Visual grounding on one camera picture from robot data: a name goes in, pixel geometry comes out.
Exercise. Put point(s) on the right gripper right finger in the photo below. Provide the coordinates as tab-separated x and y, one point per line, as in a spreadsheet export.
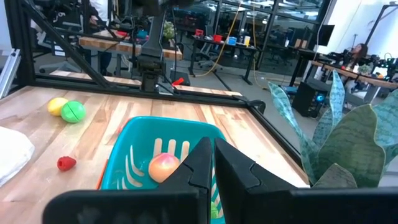
264	205

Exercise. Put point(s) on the small green plant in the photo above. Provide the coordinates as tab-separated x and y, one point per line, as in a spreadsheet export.
168	29

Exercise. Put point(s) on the green toy lime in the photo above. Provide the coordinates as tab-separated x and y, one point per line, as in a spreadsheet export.
74	112

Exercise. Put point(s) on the yellow toy lemon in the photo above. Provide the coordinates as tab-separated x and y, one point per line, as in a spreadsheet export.
55	105

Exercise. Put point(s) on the folded white checked towel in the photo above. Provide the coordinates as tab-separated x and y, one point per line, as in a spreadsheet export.
12	152

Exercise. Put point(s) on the computer with blue light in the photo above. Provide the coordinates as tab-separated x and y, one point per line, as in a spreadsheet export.
309	99

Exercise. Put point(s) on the small red toy fruit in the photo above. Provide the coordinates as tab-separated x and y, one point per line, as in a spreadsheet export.
66	163

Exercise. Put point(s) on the silver aluminium bracket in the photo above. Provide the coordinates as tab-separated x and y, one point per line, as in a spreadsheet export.
9	74

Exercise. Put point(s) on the yellow cup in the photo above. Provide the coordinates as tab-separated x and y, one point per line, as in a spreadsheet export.
247	41

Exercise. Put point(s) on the blue box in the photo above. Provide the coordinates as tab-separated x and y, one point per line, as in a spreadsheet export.
232	40

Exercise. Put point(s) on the teal plastic basket orange rim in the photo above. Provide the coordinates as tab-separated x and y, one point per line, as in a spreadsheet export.
146	130

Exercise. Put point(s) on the red cup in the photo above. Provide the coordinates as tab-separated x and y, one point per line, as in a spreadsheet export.
217	38

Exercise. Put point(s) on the small red clip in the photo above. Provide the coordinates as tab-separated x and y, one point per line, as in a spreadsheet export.
178	81

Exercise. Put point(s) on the red box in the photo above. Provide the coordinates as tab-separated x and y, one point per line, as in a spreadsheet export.
199	32

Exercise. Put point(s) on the person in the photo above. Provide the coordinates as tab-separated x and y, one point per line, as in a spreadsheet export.
99	12
357	56

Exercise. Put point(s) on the snake plant in white pot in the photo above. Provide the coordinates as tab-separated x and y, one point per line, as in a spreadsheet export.
351	149

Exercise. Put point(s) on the wooden workbench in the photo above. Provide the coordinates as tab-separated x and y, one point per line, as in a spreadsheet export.
357	74
109	45

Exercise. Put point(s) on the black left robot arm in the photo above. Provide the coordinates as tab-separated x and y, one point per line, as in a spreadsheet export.
152	56

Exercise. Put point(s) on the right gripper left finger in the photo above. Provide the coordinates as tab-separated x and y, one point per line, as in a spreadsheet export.
155	205

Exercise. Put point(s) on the black desk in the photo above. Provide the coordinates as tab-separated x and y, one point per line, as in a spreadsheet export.
224	46

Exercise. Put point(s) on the toy peach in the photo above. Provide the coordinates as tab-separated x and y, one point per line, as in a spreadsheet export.
163	168

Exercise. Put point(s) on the black monitor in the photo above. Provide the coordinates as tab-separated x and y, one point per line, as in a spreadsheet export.
326	35

